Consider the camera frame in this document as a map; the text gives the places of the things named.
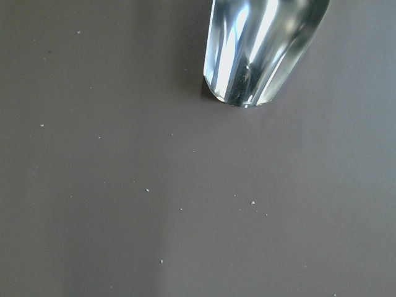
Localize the metal scoop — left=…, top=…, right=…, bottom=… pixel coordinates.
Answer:
left=203, top=0, right=330, bottom=108

